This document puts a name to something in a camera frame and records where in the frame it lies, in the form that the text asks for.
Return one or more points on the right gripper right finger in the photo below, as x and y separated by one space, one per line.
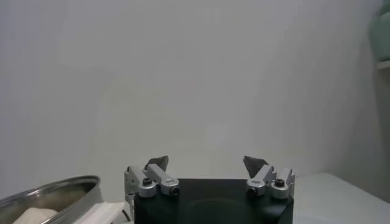
262 176

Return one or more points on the pale green appliance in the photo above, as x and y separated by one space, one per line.
382 33

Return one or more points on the stainless steel steamer pot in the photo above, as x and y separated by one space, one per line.
76 185

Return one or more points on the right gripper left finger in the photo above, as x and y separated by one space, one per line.
158 178

